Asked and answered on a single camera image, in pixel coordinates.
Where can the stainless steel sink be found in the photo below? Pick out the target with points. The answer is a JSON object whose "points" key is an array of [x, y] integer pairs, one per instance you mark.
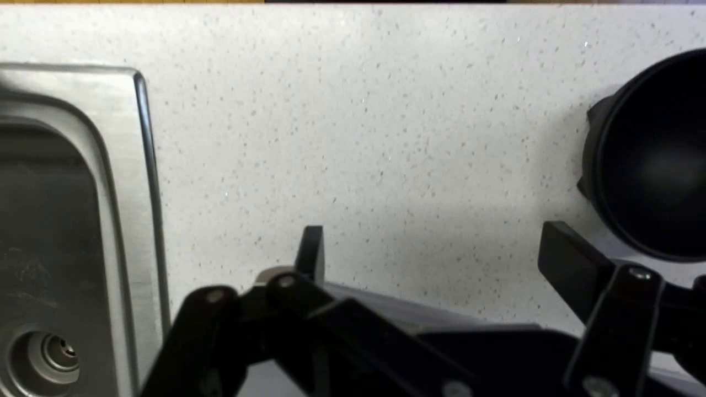
{"points": [[67, 235]]}

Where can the black stone bowl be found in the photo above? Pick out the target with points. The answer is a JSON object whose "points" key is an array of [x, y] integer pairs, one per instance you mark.
{"points": [[654, 162]]}

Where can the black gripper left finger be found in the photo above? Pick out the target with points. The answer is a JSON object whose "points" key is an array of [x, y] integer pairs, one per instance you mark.
{"points": [[213, 332]]}

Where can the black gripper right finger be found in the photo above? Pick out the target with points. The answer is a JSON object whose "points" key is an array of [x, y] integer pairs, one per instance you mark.
{"points": [[618, 323]]}

